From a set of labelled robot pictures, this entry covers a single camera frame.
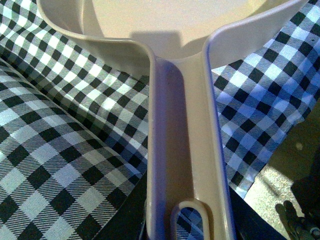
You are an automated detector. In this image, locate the black white checkered bedsheet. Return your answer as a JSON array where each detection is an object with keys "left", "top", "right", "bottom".
[{"left": 0, "top": 0, "right": 320, "bottom": 240}]

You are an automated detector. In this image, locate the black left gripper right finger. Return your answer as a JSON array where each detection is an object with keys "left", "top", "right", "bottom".
[{"left": 229, "top": 187, "right": 286, "bottom": 240}]

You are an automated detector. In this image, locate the beige plastic dustpan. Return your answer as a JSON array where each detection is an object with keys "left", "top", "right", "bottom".
[{"left": 37, "top": 0, "right": 305, "bottom": 240}]

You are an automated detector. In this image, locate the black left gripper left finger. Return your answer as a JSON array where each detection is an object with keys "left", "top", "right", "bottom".
[{"left": 99, "top": 173, "right": 147, "bottom": 240}]

